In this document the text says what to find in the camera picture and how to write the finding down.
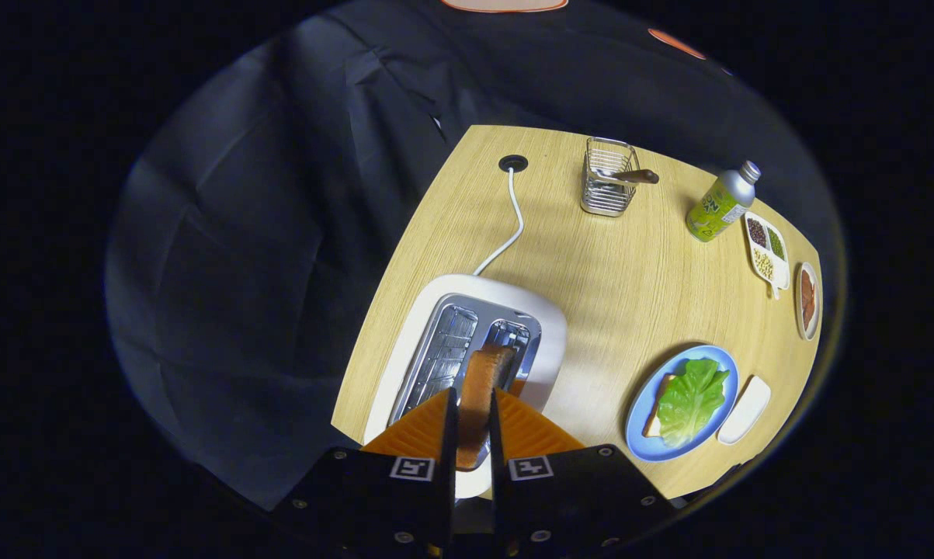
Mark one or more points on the brown meat slice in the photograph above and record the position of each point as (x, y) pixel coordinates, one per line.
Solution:
(809, 313)
(807, 285)

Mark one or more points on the small white plate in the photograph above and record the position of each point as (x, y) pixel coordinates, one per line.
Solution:
(746, 407)

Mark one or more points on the green lettuce leaf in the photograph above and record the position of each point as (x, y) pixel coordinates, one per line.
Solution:
(692, 400)

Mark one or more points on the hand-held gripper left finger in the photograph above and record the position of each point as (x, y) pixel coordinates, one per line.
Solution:
(381, 497)

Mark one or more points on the white divided dish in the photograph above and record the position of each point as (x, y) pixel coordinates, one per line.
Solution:
(780, 272)

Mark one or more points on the white bread slice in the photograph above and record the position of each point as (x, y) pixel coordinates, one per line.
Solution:
(478, 404)
(654, 419)

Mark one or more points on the pile of green beans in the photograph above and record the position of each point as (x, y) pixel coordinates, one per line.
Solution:
(777, 244)

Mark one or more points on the pile of yellow soybeans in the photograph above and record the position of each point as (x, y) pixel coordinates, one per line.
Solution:
(763, 265)

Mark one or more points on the blue plate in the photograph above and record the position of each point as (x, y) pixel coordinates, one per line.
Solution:
(668, 452)

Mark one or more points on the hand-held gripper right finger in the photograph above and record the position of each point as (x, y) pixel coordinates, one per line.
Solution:
(575, 497)

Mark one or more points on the green label metal bottle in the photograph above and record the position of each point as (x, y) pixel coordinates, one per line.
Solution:
(715, 210)

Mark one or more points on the white toaster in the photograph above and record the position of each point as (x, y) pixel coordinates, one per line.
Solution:
(505, 291)

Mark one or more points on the pile of dark beans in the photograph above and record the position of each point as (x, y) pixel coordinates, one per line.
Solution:
(757, 233)

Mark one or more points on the white oval plate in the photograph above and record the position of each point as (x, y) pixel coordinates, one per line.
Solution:
(800, 326)

